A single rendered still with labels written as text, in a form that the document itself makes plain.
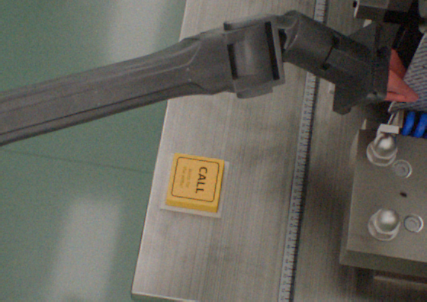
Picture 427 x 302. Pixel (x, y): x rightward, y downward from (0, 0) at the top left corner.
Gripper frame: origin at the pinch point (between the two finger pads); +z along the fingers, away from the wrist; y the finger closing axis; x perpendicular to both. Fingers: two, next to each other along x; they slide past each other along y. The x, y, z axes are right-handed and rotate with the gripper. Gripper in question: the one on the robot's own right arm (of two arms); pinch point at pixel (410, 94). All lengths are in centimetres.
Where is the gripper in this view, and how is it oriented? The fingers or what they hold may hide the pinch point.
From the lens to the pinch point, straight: 120.9
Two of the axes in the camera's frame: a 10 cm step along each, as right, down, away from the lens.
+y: -1.5, 9.0, -4.0
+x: 5.4, -2.7, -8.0
